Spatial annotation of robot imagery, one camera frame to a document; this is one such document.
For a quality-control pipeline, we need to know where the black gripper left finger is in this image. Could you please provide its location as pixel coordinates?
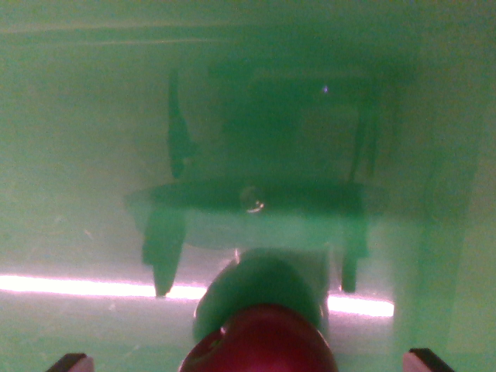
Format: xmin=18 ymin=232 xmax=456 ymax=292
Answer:
xmin=46 ymin=353 xmax=95 ymax=372

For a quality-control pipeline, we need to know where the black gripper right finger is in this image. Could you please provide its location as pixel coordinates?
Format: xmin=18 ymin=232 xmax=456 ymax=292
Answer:
xmin=401 ymin=347 xmax=455 ymax=372

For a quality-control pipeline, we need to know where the dark red round fruit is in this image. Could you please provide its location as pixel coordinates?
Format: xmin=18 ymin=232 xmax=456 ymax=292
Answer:
xmin=180 ymin=304 xmax=339 ymax=372

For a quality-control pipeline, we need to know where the green plastic bin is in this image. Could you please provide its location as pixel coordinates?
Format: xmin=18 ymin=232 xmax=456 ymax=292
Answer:
xmin=0 ymin=0 xmax=496 ymax=372

